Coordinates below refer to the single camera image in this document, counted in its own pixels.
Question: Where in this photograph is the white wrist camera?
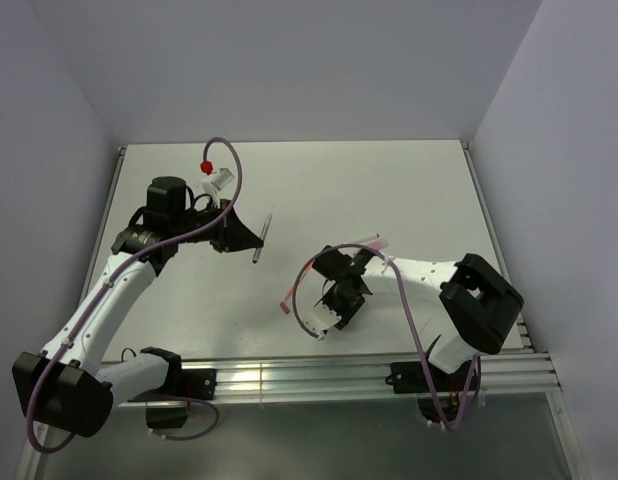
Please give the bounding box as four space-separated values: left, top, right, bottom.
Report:
200 160 234 197
307 303 341 337

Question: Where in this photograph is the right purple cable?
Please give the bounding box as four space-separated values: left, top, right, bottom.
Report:
291 242 485 432

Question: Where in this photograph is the purple cable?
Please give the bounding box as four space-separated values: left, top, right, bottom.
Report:
291 242 485 432
25 136 242 454

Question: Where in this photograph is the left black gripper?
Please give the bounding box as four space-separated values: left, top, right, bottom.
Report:
171 199 262 253

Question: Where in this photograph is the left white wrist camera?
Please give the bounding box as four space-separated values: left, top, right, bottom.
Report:
200 160 234 197

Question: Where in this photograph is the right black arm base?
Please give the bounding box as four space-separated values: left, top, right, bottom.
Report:
388 359 480 401

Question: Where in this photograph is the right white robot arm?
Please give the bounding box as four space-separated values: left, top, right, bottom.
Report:
299 246 524 390

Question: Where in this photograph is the aluminium rail frame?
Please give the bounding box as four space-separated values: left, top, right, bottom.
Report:
113 140 590 479

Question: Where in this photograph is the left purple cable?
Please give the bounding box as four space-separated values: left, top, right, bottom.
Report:
25 136 242 454

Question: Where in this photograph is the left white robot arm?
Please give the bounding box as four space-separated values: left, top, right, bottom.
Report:
12 176 264 438

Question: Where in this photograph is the pink highlighter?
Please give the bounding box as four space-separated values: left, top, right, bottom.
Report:
367 237 388 250

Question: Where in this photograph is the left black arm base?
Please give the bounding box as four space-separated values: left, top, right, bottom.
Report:
141 368 217 430

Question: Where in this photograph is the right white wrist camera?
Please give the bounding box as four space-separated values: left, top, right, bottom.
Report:
307 303 341 337

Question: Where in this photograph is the grey blue-tip pen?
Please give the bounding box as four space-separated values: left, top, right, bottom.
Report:
252 206 275 265

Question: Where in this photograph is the white thin pen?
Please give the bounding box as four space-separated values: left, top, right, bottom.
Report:
353 233 380 244

